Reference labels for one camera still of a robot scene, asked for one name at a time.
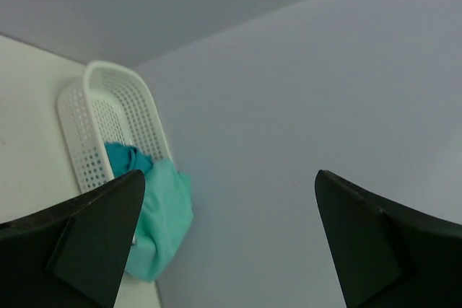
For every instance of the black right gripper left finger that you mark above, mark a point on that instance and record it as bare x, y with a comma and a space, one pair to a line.
72, 254

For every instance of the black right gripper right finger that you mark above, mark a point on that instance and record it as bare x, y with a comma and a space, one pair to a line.
387, 254

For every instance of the light teal t shirt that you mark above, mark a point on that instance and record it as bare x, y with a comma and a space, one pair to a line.
165, 218

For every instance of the dark teal t shirt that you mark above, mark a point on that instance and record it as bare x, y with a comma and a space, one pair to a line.
124, 158

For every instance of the white plastic basket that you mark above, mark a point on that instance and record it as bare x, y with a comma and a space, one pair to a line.
109, 103

